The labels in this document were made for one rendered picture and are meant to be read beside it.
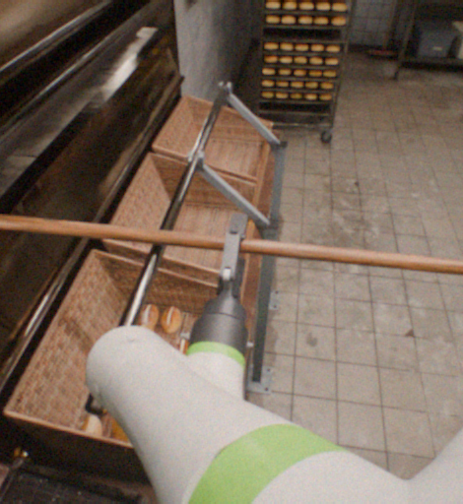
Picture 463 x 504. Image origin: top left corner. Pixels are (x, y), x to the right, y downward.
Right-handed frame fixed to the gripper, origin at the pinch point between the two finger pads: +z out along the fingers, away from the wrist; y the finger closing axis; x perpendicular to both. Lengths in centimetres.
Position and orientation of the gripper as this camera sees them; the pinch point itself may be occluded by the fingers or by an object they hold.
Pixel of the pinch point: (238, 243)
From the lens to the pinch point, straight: 81.5
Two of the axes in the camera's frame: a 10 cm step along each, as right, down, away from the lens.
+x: 9.9, 1.0, -1.1
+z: 1.5, -6.9, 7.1
